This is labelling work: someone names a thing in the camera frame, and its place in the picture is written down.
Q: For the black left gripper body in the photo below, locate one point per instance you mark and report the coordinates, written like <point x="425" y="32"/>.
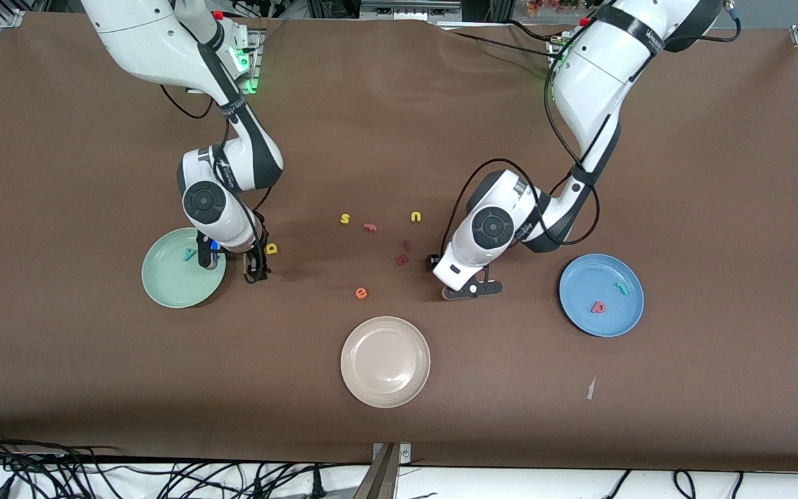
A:
<point x="432" y="263"/>

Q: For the teal letter y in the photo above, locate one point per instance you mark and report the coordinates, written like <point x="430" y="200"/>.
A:
<point x="190" y="255"/>

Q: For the pink letter b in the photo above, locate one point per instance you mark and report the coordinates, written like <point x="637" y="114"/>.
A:
<point x="595" y="308"/>

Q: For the teal letter j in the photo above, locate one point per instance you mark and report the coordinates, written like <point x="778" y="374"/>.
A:
<point x="622" y="289"/>

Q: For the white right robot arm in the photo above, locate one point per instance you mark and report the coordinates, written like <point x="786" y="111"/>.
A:
<point x="136" y="34"/>

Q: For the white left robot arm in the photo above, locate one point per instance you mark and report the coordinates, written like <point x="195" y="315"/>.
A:
<point x="593" y="76"/>

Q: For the dark red letter k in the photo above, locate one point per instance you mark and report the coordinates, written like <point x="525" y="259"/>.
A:
<point x="402" y="260"/>

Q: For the green plate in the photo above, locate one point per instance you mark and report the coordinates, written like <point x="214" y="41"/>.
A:
<point x="163" y="277"/>

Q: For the beige plate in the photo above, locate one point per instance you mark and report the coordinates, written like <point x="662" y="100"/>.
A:
<point x="385" y="360"/>

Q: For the brown table cover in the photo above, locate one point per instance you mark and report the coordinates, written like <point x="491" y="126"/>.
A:
<point x="399" y="138"/>

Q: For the blue plate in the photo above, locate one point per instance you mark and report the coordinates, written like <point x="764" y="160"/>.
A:
<point x="601" y="319"/>

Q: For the grey tape scrap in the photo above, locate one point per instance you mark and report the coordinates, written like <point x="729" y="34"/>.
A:
<point x="591" y="390"/>

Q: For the grey metal bar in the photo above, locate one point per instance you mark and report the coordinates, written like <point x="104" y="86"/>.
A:
<point x="379" y="478"/>

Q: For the grey power strip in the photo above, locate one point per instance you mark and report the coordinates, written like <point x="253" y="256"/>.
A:
<point x="409" y="10"/>

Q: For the orange flowers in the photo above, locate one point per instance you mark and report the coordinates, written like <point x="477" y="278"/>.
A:
<point x="551" y="5"/>

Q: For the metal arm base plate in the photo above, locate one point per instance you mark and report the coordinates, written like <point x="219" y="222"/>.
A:
<point x="255" y="66"/>

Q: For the small metal bracket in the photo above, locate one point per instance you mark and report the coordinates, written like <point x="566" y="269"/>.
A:
<point x="404" y="454"/>

